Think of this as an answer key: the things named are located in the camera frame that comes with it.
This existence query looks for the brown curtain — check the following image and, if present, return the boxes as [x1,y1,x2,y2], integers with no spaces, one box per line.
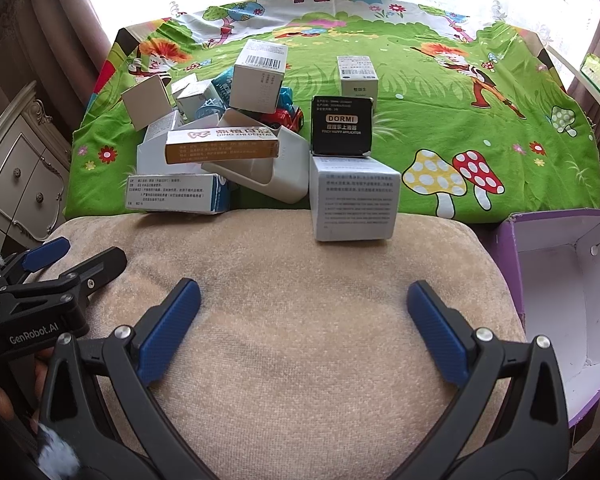
[0,0,110,132]

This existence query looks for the white barcode box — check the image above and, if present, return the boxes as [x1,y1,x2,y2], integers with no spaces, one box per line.
[230,39,288,114]

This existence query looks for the green cartoon tablecloth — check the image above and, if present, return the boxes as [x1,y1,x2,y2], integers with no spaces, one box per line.
[65,0,600,223]

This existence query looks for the white curved shelf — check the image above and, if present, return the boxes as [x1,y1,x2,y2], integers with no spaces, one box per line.
[545,44,600,106]

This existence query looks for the blue white medicine box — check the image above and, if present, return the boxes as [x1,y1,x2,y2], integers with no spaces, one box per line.
[125,174,230,214]

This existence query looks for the person left hand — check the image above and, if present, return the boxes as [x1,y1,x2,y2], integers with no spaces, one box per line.
[0,348,54,434]

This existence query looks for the purple cardboard storage box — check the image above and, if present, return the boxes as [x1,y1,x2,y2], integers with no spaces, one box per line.
[488,209,600,426]

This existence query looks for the white carved cabinet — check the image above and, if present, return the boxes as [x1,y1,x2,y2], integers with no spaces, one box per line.
[0,82,71,252]

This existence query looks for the large white text box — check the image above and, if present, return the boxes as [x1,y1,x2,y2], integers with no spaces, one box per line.
[309,155,401,242]

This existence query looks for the black DORMI box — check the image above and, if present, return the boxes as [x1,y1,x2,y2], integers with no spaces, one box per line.
[311,96,373,157]

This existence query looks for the orange white medicine box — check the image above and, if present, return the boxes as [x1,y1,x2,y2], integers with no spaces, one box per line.
[164,126,279,165]

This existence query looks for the red toy truck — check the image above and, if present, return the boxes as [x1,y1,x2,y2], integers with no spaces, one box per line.
[258,105,304,133]

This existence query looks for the teal patterned box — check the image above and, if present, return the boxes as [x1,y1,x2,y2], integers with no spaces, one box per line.
[194,67,296,119]

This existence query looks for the white plastic holder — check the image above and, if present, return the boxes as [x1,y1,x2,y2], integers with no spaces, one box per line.
[201,126,310,204]

